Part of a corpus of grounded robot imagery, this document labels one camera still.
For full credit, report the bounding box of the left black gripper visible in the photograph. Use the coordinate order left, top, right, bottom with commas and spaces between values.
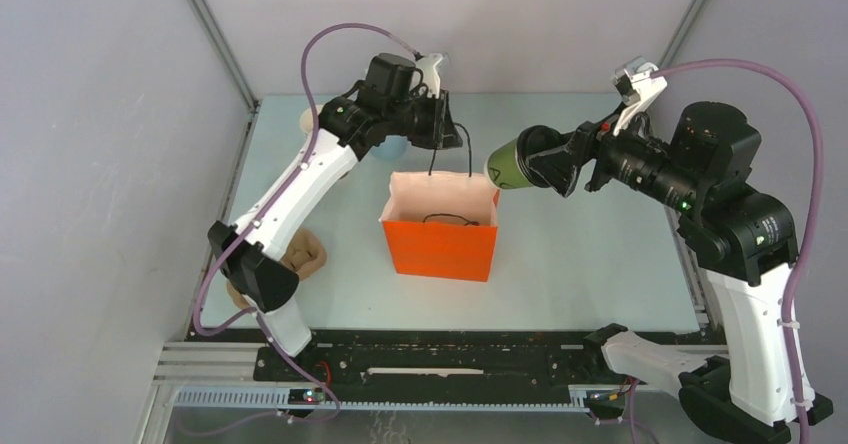
385, 88, 462, 150

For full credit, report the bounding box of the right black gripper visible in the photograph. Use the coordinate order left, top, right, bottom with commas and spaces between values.
527, 98, 705, 213

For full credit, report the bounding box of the green paper coffee cup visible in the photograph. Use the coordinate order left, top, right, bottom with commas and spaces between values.
484, 138, 532, 190

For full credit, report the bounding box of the orange paper bag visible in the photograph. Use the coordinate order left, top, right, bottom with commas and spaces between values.
378, 121, 501, 284

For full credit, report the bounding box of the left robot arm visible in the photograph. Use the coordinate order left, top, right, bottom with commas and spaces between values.
208, 53, 463, 381

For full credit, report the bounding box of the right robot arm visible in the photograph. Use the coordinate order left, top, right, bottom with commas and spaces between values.
512, 101, 833, 443

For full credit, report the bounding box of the light blue holder cup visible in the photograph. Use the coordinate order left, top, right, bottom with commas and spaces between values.
369, 136, 408, 161

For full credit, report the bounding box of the stack of paper cups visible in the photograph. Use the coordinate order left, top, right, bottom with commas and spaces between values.
299, 107, 314, 137

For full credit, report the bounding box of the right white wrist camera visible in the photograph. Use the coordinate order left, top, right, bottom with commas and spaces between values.
612, 56, 668, 136

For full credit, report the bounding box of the black metal base rail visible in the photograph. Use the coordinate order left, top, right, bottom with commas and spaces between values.
155, 324, 730, 416

